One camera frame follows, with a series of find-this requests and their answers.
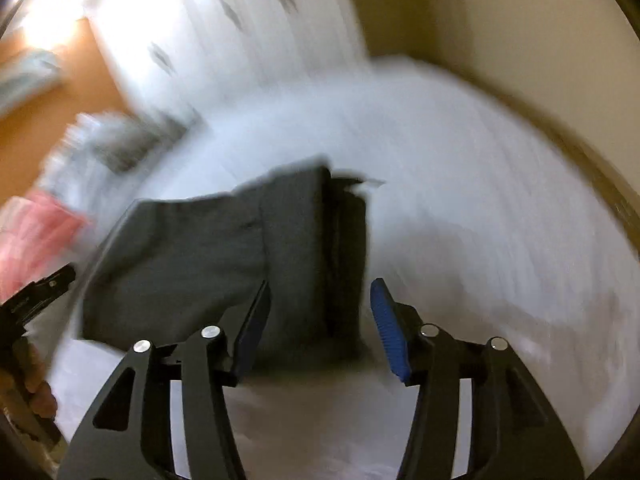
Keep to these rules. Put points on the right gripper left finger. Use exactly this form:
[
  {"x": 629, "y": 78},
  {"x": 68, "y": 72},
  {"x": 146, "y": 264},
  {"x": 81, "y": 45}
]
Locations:
[{"x": 126, "y": 432}]

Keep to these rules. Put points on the dark grey pants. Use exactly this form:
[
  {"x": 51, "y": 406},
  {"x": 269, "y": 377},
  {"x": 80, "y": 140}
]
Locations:
[{"x": 172, "y": 267}]

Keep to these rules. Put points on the person's left hand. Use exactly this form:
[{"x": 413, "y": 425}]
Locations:
[{"x": 42, "y": 401}]

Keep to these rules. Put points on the coral pink towel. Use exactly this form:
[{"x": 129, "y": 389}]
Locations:
[{"x": 36, "y": 230}]

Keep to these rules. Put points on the grey blanket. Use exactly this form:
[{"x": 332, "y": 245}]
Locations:
[{"x": 102, "y": 157}]

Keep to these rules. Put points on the light blue butterfly bedsheet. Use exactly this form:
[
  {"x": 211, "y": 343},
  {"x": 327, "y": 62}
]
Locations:
[{"x": 499, "y": 316}]

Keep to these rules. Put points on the white panelled wardrobe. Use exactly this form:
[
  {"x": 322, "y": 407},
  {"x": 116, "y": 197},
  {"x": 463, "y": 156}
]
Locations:
[{"x": 184, "y": 55}]

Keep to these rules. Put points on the teal feather wall picture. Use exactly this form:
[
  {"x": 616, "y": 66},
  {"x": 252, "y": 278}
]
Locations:
[{"x": 27, "y": 75}]

